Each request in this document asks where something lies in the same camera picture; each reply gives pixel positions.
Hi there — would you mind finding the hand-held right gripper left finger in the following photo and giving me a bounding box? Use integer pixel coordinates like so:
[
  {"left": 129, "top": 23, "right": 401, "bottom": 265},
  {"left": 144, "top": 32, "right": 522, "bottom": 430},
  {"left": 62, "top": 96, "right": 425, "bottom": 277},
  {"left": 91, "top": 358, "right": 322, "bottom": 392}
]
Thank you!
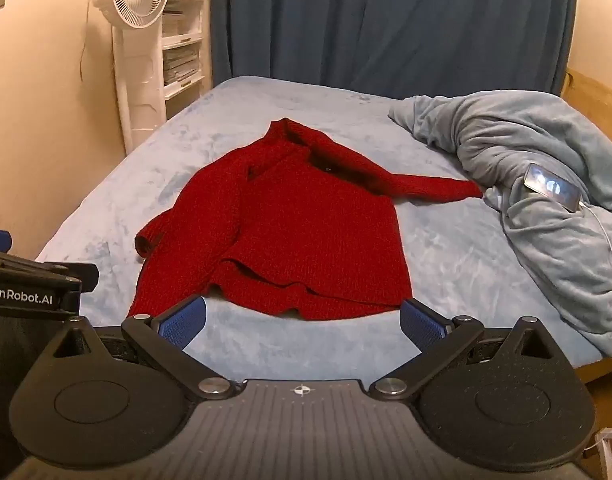
[{"left": 51, "top": 296, "right": 237, "bottom": 402}]

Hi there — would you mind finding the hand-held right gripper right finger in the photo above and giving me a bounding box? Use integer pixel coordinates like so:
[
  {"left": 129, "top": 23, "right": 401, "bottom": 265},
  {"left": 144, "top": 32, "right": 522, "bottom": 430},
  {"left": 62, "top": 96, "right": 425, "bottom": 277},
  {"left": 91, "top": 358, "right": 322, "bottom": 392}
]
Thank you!
[{"left": 368, "top": 299, "right": 554, "bottom": 401}]

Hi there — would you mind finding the red knit sweater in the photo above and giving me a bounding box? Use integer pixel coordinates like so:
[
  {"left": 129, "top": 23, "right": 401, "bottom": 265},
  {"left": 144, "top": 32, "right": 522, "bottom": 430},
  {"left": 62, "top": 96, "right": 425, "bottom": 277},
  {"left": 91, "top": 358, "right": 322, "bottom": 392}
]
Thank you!
[{"left": 127, "top": 117, "right": 484, "bottom": 322}]

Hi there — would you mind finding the bed with blue sheet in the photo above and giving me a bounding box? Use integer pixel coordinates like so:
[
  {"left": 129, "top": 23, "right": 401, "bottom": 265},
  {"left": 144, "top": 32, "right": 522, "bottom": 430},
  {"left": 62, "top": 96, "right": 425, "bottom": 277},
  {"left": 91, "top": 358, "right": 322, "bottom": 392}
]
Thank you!
[{"left": 36, "top": 76, "right": 607, "bottom": 386}]

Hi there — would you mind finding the grey fleece blanket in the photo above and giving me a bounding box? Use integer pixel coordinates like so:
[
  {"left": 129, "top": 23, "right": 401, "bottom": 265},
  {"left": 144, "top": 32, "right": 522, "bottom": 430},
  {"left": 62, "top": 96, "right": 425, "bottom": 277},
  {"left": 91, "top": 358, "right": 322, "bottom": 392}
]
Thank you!
[{"left": 388, "top": 91, "right": 612, "bottom": 358}]

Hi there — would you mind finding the smartphone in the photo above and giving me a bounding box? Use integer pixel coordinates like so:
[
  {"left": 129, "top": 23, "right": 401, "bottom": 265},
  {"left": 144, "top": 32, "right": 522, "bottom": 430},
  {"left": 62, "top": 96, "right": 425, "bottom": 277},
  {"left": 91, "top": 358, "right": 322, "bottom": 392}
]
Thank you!
[{"left": 523, "top": 162, "right": 583, "bottom": 213}]

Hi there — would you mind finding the white plastic object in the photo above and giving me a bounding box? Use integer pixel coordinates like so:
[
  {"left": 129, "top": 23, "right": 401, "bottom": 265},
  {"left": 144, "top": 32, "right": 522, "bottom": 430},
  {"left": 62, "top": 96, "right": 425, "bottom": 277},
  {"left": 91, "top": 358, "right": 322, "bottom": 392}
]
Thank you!
[{"left": 593, "top": 425, "right": 612, "bottom": 480}]

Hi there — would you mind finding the white shelf with books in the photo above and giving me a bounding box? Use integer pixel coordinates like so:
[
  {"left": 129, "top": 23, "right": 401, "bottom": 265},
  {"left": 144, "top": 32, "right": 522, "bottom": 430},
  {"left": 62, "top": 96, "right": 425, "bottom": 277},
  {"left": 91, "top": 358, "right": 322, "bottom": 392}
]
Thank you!
[{"left": 161, "top": 0, "right": 213, "bottom": 102}]

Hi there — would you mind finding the blue curtain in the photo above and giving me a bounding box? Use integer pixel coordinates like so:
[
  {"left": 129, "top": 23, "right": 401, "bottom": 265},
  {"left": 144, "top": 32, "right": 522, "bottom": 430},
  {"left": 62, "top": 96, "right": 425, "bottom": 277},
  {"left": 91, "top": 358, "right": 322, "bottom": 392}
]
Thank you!
[{"left": 208, "top": 0, "right": 578, "bottom": 99}]

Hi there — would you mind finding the white charging cable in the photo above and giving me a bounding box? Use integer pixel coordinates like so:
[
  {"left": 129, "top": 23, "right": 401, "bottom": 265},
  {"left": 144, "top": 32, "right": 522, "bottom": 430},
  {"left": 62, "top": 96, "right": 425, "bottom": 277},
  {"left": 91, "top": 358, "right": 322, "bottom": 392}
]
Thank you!
[{"left": 577, "top": 202, "right": 612, "bottom": 431}]

